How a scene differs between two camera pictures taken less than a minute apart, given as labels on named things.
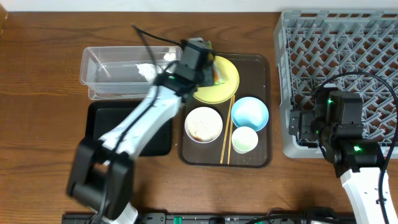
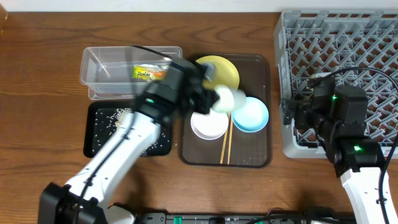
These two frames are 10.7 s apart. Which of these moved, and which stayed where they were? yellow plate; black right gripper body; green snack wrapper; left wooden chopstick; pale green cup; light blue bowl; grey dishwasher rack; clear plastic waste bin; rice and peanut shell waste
Moved: black right gripper body; rice and peanut shell waste; pale green cup; green snack wrapper
Stayed: yellow plate; grey dishwasher rack; left wooden chopstick; clear plastic waste bin; light blue bowl
